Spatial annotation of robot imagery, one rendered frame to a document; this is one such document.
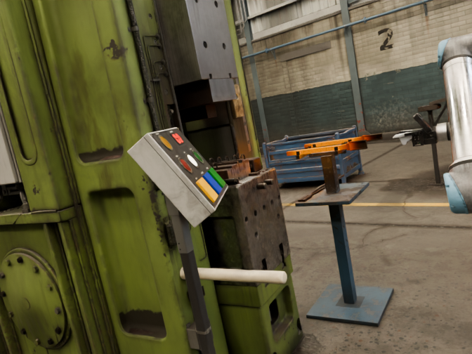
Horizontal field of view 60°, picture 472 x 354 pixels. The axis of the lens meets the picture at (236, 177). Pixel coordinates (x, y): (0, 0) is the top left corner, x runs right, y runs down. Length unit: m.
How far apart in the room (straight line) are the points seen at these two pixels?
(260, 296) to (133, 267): 0.57
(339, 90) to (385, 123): 1.32
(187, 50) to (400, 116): 8.04
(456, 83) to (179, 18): 1.10
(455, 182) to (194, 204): 0.91
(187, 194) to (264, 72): 9.96
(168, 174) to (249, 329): 1.03
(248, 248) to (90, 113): 0.87
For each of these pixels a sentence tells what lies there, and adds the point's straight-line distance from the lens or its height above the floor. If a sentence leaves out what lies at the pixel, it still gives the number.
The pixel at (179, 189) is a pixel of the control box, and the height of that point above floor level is 1.03.
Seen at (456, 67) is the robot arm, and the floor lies 1.22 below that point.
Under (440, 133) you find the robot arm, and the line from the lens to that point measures 2.24.
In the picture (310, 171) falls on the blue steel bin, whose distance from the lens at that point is 5.70.
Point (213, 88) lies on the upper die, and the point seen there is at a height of 1.33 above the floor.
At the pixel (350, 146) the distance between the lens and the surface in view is 2.11.
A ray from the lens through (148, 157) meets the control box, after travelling 1.13.
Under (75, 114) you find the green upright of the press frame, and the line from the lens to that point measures 1.86.
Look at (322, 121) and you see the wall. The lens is 10.24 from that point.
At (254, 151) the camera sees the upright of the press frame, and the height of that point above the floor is 0.98.
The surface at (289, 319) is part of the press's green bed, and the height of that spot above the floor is 0.15.
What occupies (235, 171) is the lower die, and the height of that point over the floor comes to 0.96.
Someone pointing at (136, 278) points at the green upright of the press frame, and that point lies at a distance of 1.88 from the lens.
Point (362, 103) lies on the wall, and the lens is 9.74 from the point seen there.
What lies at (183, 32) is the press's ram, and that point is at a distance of 1.73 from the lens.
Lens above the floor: 1.20
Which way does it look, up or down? 9 degrees down
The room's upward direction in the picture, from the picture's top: 11 degrees counter-clockwise
